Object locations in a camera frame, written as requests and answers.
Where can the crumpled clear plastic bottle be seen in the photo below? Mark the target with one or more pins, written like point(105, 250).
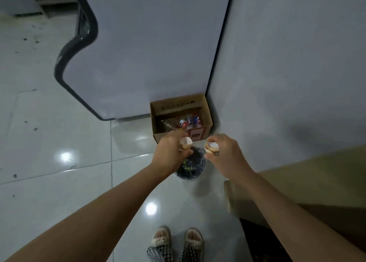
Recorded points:
point(168, 124)

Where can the black trash bin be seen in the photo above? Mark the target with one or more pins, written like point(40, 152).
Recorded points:
point(198, 162)

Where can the person's left hand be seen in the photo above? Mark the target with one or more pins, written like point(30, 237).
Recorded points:
point(167, 156)

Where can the person's left forearm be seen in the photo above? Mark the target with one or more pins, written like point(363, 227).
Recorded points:
point(91, 221)

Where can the person's right hand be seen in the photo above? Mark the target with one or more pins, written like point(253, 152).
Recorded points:
point(231, 161)

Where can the black white checkered trousers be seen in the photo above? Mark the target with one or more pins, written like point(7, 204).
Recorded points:
point(160, 254)

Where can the small white red bottle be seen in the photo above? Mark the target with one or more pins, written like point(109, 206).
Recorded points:
point(183, 124)

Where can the eggshell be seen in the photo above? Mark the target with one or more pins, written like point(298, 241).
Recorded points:
point(186, 143)
point(212, 147)

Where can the blue white drink carton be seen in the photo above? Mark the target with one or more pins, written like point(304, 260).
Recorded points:
point(196, 120)

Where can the brown cardboard box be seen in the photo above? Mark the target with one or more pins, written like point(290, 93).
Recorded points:
point(177, 101)

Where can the grey cabinet with black edge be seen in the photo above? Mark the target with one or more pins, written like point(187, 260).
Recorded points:
point(157, 41)

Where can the person's left beige sandal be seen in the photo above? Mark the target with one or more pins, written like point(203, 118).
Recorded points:
point(161, 236)

